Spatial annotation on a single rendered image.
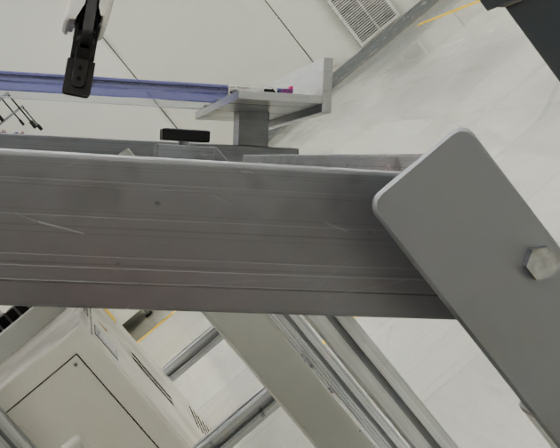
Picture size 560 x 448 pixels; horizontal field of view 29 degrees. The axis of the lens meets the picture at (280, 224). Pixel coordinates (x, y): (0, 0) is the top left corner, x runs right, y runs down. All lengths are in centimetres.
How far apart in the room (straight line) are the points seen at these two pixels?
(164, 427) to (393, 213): 156
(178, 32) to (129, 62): 46
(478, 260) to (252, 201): 9
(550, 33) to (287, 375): 56
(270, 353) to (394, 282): 95
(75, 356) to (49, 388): 7
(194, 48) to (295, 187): 818
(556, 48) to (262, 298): 79
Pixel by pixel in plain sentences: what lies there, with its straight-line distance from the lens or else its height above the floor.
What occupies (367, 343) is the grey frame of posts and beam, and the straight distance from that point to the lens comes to 119.
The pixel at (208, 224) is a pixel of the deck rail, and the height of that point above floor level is 79.
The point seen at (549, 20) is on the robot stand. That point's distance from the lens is 116.
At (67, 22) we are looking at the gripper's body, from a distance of 125.
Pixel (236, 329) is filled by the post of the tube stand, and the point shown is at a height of 54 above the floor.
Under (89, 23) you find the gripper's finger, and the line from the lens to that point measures 123.
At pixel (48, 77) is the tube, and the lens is 127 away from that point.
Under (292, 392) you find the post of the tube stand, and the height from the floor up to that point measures 43.
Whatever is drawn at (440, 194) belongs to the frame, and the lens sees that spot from 41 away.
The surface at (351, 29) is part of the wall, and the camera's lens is 884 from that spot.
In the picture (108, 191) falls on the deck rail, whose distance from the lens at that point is 43.
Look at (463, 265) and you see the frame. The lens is 41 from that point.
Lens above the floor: 84
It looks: 9 degrees down
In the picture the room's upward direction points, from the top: 39 degrees counter-clockwise
